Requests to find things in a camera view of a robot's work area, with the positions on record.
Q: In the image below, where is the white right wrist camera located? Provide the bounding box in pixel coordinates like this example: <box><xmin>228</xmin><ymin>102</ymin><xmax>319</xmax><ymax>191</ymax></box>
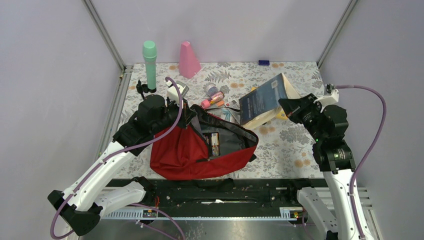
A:
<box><xmin>316</xmin><ymin>84</ymin><xmax>340</xmax><ymax>110</ymax></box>

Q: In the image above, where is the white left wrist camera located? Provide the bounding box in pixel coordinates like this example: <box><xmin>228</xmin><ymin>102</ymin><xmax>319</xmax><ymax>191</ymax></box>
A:
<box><xmin>166</xmin><ymin>81</ymin><xmax>190</xmax><ymax>102</ymax></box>

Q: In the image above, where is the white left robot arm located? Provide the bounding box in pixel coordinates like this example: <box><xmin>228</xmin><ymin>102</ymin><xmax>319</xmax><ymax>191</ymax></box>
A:
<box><xmin>47</xmin><ymin>94</ymin><xmax>196</xmax><ymax>240</ymax></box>

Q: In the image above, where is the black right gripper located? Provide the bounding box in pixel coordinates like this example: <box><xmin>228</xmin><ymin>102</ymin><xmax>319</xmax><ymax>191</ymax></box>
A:
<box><xmin>279</xmin><ymin>92</ymin><xmax>326</xmax><ymax>143</ymax></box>

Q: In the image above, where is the pink capped tube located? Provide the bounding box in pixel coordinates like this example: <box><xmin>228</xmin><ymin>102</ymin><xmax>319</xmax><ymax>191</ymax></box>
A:
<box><xmin>200</xmin><ymin>91</ymin><xmax>225</xmax><ymax>109</ymax></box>

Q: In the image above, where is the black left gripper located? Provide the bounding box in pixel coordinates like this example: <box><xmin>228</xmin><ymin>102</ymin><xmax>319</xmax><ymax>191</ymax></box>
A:
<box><xmin>151</xmin><ymin>96</ymin><xmax>198</xmax><ymax>135</ymax></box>

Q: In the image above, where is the clear glitter jar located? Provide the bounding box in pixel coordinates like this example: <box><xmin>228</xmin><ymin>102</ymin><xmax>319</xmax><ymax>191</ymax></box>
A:
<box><xmin>204</xmin><ymin>83</ymin><xmax>219</xmax><ymax>97</ymax></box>

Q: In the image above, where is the small blue block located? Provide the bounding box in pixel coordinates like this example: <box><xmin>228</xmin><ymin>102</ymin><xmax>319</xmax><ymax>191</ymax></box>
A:
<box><xmin>258</xmin><ymin>60</ymin><xmax>270</xmax><ymax>66</ymax></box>

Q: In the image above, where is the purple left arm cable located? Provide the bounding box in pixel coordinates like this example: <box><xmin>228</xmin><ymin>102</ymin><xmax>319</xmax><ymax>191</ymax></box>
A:
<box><xmin>49</xmin><ymin>76</ymin><xmax>186</xmax><ymax>240</ymax></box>

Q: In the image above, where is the floral table mat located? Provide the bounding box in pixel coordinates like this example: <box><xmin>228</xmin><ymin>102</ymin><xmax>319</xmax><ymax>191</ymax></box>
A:
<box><xmin>112</xmin><ymin>61</ymin><xmax>353</xmax><ymax>180</ymax></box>

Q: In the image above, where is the red backpack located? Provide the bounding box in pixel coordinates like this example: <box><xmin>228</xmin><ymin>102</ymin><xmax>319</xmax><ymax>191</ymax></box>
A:
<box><xmin>149</xmin><ymin>104</ymin><xmax>259</xmax><ymax>181</ymax></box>

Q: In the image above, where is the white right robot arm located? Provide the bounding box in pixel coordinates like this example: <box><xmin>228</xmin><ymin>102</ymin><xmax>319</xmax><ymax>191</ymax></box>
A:
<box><xmin>278</xmin><ymin>93</ymin><xmax>374</xmax><ymax>240</ymax></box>

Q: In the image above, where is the pink cone block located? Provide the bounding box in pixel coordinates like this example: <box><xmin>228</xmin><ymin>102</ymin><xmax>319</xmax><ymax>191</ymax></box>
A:
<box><xmin>178</xmin><ymin>41</ymin><xmax>202</xmax><ymax>79</ymax></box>

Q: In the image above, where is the black mini tripod stand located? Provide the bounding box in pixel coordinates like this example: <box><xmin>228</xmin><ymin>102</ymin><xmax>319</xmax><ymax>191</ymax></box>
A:
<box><xmin>136</xmin><ymin>79</ymin><xmax>157</xmax><ymax>100</ymax></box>

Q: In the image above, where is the yellow book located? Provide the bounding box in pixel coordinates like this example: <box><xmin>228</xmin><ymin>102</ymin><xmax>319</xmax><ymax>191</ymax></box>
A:
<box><xmin>250</xmin><ymin>86</ymin><xmax>290</xmax><ymax>121</ymax></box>

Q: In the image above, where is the dark blue book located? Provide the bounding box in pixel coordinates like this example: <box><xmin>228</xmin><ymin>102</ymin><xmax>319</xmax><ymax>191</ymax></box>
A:
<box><xmin>238</xmin><ymin>73</ymin><xmax>301</xmax><ymax>130</ymax></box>

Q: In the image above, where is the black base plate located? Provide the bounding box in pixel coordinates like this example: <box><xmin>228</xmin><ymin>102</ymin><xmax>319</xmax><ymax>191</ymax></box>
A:
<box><xmin>105</xmin><ymin>177</ymin><xmax>335</xmax><ymax>219</ymax></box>

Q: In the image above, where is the black paperback book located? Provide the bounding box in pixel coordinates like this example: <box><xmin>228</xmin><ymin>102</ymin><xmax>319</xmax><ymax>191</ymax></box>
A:
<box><xmin>202</xmin><ymin>132</ymin><xmax>221</xmax><ymax>158</ymax></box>

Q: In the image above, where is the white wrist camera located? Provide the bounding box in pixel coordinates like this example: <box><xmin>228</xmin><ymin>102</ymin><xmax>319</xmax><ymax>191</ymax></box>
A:
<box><xmin>316</xmin><ymin>84</ymin><xmax>340</xmax><ymax>110</ymax></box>
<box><xmin>166</xmin><ymin>81</ymin><xmax>190</xmax><ymax>102</ymax></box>

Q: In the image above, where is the green toy microphone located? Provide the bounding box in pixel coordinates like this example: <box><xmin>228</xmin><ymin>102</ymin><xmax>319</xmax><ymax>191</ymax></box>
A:
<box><xmin>142</xmin><ymin>40</ymin><xmax>158</xmax><ymax>93</ymax></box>

